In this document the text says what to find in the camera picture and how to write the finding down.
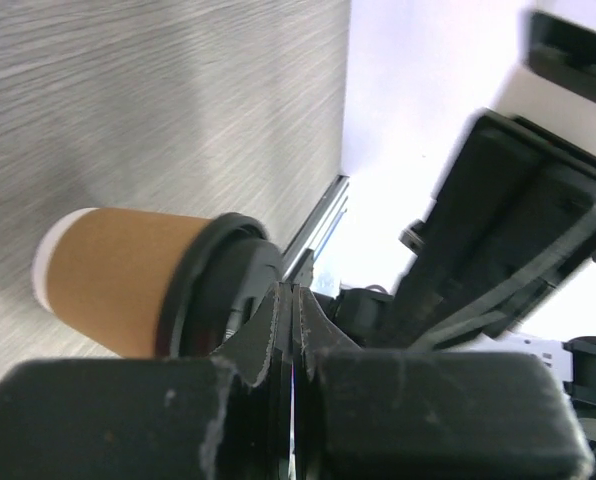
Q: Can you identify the black plastic cup lid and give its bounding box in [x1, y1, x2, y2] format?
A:
[154, 212, 282, 358]

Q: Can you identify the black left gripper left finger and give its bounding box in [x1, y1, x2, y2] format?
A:
[0, 284, 291, 479]

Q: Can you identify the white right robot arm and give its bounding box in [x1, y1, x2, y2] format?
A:
[318, 1, 596, 479]

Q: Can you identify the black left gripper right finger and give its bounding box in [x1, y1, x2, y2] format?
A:
[292, 287, 594, 479]

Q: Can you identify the brown paper coffee cup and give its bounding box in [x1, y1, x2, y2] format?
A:
[31, 208, 210, 358]

